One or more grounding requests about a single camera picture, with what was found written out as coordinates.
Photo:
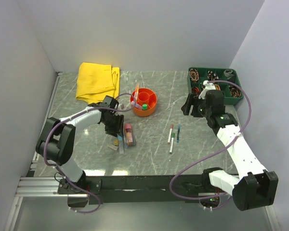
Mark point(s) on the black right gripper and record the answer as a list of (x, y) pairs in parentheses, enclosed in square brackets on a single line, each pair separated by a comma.
[(186, 107)]

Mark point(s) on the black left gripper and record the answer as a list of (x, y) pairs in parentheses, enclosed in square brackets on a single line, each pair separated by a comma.
[(118, 128)]

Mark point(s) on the light blue cap highlighter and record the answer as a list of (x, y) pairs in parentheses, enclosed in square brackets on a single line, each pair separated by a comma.
[(120, 144)]

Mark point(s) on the purple highlighter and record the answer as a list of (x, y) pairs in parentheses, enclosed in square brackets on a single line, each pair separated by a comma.
[(136, 105)]

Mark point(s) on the brown cap white marker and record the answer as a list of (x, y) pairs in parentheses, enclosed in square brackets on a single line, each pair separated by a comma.
[(170, 134)]

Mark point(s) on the green black highlighter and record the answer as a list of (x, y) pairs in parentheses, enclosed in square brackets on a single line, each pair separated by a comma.
[(144, 106)]

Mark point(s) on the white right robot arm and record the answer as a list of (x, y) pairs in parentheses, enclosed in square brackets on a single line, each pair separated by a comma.
[(255, 186)]

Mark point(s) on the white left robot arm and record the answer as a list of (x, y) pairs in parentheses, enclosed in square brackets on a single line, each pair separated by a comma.
[(56, 142)]

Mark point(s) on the pink lid marker tube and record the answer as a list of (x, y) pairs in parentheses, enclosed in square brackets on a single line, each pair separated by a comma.
[(129, 138)]

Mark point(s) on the blue transparent pen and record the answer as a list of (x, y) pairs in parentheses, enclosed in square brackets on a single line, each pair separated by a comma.
[(178, 132)]

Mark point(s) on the grey tan eraser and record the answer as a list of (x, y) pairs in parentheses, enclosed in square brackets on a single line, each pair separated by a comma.
[(113, 147)]

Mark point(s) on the green cap white marker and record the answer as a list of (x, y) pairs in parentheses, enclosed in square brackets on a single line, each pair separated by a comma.
[(172, 143)]

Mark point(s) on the green compartment tray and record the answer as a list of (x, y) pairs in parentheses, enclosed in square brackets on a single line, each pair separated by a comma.
[(220, 77)]

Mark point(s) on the orange round pen holder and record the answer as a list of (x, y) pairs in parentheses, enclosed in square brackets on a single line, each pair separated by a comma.
[(146, 96)]

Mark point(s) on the yellow folded cloth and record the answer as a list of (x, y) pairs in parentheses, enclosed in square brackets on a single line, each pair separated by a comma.
[(95, 81)]

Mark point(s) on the black base beam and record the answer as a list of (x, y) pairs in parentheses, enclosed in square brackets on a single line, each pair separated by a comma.
[(131, 197)]

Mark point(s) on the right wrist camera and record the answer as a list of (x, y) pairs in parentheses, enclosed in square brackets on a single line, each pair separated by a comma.
[(208, 86)]

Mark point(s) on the aluminium rail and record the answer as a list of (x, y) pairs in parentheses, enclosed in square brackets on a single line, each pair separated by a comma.
[(205, 183)]

